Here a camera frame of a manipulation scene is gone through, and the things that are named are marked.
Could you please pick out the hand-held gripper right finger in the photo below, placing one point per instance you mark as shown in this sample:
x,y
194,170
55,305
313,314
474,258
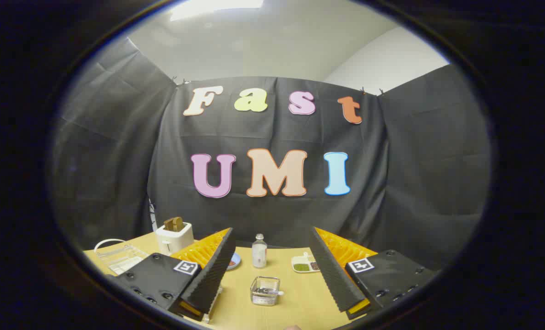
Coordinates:
x,y
334,275

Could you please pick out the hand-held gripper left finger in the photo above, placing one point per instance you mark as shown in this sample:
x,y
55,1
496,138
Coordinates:
x,y
210,275

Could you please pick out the small blue plate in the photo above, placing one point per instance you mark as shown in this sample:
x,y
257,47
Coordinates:
x,y
233,262

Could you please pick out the clear square basket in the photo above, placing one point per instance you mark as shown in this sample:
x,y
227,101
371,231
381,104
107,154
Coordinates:
x,y
264,298

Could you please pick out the white divided dish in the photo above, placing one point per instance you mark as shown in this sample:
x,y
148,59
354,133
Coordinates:
x,y
302,266

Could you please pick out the white toaster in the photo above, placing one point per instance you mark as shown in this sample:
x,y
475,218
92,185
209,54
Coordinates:
x,y
176,239

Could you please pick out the clear bottle with white cap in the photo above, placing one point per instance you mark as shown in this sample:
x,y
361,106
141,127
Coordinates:
x,y
259,254

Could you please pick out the brown bread slice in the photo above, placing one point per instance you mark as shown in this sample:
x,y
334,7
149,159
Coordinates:
x,y
173,223

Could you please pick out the black backdrop cloth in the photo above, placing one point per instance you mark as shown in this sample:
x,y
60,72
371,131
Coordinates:
x,y
272,215

